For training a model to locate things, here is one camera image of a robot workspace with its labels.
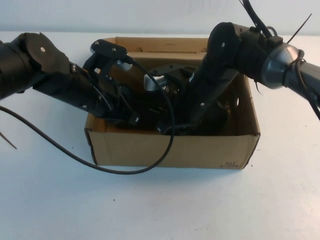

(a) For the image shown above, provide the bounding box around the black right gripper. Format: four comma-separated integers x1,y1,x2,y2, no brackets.
159,74,199,134

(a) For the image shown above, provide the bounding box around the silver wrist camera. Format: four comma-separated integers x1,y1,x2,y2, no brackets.
88,39,132,72
143,64,192,92

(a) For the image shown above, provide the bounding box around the black knit sneaker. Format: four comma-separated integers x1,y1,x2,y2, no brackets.
104,94,228,137

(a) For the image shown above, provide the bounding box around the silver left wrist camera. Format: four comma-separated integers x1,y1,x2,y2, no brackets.
88,39,132,72

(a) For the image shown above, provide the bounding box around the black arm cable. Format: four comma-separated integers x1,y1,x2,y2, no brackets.
298,82,320,115

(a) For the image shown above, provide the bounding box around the black left camera cable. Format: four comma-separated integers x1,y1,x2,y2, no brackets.
0,56,176,174

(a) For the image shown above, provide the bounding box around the black zip tie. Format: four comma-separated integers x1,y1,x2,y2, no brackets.
0,131,18,150
286,13,313,45
253,78,264,96

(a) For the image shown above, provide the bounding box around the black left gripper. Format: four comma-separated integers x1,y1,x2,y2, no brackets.
82,53,141,127

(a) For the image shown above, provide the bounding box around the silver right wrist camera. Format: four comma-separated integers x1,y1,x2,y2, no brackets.
143,64,192,92

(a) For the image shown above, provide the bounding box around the brown cardboard shoe box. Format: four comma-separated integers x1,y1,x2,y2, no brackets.
84,36,261,170

